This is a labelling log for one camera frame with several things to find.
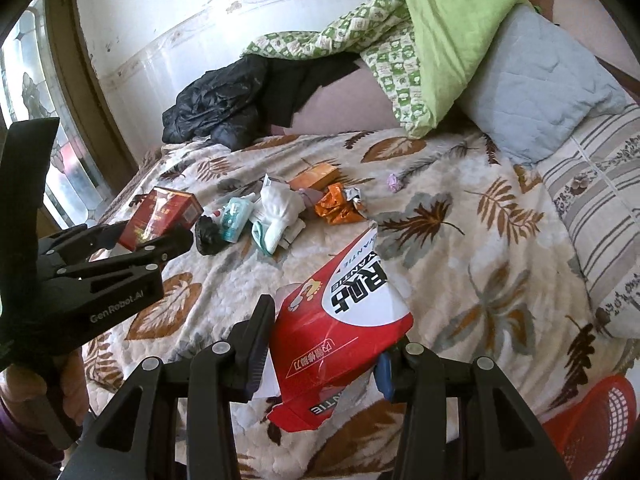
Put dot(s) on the pink bed sheet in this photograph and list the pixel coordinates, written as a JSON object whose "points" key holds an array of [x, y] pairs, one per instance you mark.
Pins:
{"points": [[353, 103]]}

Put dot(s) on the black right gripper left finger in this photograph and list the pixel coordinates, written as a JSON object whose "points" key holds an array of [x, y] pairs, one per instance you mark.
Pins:
{"points": [[173, 421]]}

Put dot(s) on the black jacket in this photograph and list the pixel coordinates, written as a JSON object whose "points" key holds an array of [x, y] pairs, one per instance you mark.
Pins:
{"points": [[234, 105]]}

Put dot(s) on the green patterned quilt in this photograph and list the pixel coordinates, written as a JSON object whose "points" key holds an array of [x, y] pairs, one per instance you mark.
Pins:
{"points": [[422, 53]]}

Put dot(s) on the teal white packet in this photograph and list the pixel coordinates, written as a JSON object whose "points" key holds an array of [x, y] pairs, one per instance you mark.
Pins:
{"points": [[235, 215]]}

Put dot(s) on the black crumpled trash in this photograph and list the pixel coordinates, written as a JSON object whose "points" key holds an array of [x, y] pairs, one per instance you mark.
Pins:
{"points": [[208, 237]]}

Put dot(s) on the small purple wrapper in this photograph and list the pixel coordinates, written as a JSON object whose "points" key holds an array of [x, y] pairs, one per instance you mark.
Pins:
{"points": [[394, 183]]}

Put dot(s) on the leaf pattern bed blanket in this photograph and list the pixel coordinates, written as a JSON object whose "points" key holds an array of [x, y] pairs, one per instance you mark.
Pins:
{"points": [[473, 241]]}

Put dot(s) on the dark red carton box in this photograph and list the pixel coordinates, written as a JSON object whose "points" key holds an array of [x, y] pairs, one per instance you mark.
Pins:
{"points": [[160, 210]]}

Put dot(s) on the person's left hand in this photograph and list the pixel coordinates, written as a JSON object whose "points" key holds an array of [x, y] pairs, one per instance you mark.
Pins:
{"points": [[20, 385]]}

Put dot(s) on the red white snack bag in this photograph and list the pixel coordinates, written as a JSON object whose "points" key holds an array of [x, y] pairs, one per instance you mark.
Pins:
{"points": [[330, 330]]}

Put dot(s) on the grey blue pillow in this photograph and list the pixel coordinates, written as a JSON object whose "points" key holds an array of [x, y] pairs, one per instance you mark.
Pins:
{"points": [[535, 86]]}

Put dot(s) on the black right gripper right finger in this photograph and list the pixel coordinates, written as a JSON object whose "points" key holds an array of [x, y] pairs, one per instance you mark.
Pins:
{"points": [[462, 420]]}

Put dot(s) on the white crumpled tissue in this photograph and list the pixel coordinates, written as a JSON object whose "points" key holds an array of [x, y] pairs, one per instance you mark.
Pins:
{"points": [[277, 208]]}

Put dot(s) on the striped beige pillow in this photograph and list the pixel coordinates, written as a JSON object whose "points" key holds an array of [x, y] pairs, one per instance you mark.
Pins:
{"points": [[593, 180]]}

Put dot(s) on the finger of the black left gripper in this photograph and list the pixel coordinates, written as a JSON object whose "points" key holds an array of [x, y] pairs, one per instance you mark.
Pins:
{"points": [[159, 251], [80, 242]]}

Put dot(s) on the red mesh trash basket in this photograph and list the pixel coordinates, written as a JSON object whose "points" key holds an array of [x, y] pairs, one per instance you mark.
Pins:
{"points": [[589, 434]]}

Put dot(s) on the orange crumpled wrapper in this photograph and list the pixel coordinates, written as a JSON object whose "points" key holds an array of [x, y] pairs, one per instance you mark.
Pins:
{"points": [[341, 205]]}

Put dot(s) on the orange small box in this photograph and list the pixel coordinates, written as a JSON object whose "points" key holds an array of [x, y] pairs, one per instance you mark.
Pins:
{"points": [[317, 177]]}

